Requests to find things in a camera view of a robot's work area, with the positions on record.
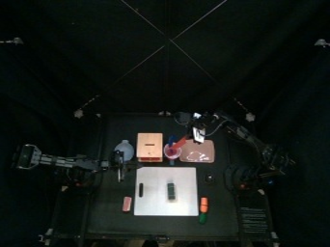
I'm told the red plastic knife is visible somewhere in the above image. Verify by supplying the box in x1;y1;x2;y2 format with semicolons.
173;136;192;150

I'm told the dark green sushi roll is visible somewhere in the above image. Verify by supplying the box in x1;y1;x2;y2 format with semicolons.
166;181;178;202

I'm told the white cutting board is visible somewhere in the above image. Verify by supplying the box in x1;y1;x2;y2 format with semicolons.
133;166;201;217

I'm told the pale blue round dish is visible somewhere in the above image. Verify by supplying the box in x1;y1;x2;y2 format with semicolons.
114;139;136;162

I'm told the pink plastic tray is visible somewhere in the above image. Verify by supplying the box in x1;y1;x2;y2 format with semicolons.
178;139;217;164

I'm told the blue plastic utensil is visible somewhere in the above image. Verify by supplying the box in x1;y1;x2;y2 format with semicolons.
168;134;178;150

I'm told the wooden box with red sides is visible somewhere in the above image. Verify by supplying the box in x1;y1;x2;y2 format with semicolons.
136;132;166;163

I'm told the red plastic cup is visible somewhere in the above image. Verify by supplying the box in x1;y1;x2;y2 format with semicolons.
164;143;184;161

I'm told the pink rectangular toy block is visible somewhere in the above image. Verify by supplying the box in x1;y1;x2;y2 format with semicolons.
122;196;133;213

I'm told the orange toy carrot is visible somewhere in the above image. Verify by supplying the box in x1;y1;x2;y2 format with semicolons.
200;197;210;214

